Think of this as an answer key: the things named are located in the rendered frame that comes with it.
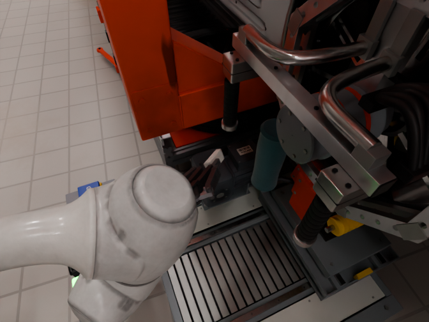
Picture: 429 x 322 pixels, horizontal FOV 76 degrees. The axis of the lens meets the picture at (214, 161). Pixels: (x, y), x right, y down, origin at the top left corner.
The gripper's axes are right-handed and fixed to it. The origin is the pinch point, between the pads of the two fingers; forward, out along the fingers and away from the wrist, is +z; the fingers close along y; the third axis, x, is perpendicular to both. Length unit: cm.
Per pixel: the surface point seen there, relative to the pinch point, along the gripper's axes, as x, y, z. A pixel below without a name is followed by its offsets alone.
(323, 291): -69, 12, 16
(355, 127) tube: 11.1, 33.3, -12.7
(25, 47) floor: 67, -228, 105
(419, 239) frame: -20.1, 40.4, -1.3
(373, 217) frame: -21.5, 32.4, 5.8
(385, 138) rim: -8.4, 35.9, 19.4
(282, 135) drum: 2.7, 16.8, 4.7
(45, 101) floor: 23, -168, 61
